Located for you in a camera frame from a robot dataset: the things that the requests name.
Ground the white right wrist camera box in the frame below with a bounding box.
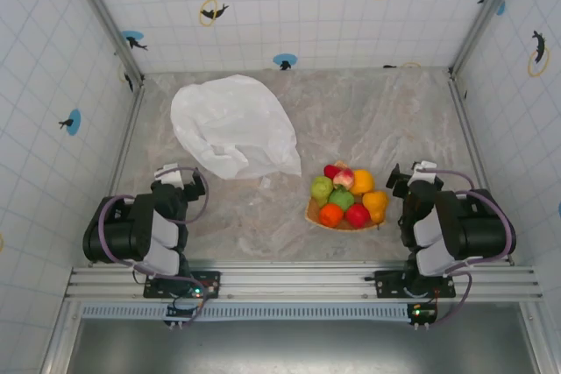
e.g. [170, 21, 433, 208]
[409, 160, 443, 185]

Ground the left aluminium table side rail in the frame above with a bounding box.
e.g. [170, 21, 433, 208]
[107, 84, 146, 198]

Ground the yellow pear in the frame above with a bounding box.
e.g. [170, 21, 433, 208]
[361, 189, 390, 224]

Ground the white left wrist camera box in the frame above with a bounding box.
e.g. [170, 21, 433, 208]
[156, 162, 186, 187]

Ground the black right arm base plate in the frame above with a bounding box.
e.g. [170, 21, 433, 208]
[373, 269, 456, 300]

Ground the yellow-green apple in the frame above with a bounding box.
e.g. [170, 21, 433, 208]
[309, 175, 336, 208]

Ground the right aluminium frame post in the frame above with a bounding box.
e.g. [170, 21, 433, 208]
[449, 0, 529, 76]

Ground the white plastic bag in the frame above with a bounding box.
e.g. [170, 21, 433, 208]
[169, 74, 303, 181]

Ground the aluminium mounting rail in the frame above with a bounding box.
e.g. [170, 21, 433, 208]
[64, 263, 544, 304]

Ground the aluminium table side rail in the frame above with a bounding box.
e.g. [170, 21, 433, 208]
[447, 74, 515, 266]
[107, 84, 146, 198]

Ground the woven triangular bamboo basket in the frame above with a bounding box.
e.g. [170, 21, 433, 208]
[304, 160, 389, 232]

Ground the yellow orange round fruit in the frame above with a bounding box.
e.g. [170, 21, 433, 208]
[350, 168, 376, 196]

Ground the green round fruit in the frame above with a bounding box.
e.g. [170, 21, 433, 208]
[327, 187, 356, 213]

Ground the left aluminium frame post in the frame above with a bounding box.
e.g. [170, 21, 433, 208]
[60, 0, 146, 86]

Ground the pink peach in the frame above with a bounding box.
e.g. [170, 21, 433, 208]
[332, 168, 355, 191]

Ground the right small circuit board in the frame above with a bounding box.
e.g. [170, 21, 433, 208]
[407, 302, 438, 327]

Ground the bright red apple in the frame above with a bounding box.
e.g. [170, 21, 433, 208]
[344, 202, 372, 229]

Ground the left small circuit board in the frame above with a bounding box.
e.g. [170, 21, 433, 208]
[164, 302, 203, 328]

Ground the aluminium frame post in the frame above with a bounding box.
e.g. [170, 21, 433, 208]
[449, 0, 529, 76]
[60, 0, 146, 86]

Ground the right aluminium table side rail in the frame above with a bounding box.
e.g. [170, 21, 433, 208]
[447, 74, 515, 266]

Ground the white slotted cable duct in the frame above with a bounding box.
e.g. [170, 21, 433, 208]
[81, 303, 415, 321]

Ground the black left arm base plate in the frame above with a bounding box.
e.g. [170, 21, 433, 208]
[143, 269, 222, 300]

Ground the small circuit board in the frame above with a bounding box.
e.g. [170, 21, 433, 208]
[164, 302, 203, 328]
[407, 302, 438, 327]

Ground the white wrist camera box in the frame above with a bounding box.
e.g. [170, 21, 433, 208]
[156, 162, 186, 187]
[409, 160, 443, 185]

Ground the orange tangerine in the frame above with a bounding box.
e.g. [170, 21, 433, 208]
[318, 202, 345, 229]

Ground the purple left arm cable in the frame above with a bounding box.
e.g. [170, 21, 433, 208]
[96, 166, 210, 325]

